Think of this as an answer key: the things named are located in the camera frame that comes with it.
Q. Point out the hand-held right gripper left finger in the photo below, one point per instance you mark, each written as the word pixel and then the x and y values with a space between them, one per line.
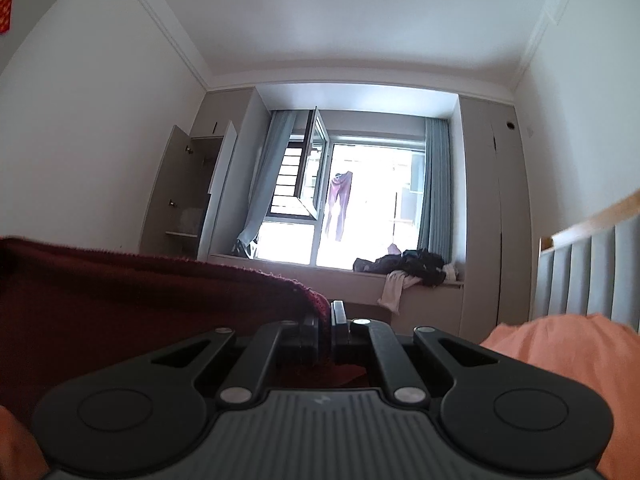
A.
pixel 307 340

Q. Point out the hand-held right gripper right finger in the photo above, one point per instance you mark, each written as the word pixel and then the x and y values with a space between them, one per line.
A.
pixel 340 340

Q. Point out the dark red long-sleeve sweater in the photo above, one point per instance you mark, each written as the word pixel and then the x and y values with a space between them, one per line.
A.
pixel 125 310

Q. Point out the pile of dark clothes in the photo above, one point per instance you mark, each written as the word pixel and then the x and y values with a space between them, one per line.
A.
pixel 415 265

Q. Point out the grey window seat cabinet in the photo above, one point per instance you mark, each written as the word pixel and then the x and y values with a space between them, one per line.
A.
pixel 340 280

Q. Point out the white garment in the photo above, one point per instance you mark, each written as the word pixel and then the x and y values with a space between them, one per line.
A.
pixel 392 290

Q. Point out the small pink garment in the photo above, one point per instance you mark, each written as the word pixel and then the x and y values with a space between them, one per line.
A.
pixel 394 250

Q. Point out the small dark object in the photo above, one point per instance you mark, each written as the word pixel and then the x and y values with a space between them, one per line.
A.
pixel 243 250

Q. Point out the light grey garment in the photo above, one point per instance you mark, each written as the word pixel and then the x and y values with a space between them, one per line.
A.
pixel 450 272

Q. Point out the window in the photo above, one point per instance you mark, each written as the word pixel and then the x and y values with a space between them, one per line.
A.
pixel 370 210

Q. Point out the hanging purple garment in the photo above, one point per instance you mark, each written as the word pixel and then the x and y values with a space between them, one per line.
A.
pixel 342 200

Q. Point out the open window sash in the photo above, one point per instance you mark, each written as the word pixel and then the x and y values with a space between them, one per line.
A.
pixel 324 175

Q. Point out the light blue sheer curtain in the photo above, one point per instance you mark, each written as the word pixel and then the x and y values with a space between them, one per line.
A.
pixel 270 170

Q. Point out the blue-grey thick curtain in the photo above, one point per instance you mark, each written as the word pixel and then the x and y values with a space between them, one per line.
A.
pixel 435 185

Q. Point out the tall closed grey wardrobe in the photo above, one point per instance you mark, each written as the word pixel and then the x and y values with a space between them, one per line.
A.
pixel 485 210

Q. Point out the open grey wardrobe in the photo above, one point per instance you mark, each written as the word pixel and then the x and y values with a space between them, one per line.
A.
pixel 165 200

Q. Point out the orange bed duvet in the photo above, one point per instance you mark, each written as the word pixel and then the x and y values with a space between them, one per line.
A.
pixel 565 360

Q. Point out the grey padded wooden headboard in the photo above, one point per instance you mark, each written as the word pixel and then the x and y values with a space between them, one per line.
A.
pixel 600 270

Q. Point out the red wall decoration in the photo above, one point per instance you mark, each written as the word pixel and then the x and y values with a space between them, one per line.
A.
pixel 6 10

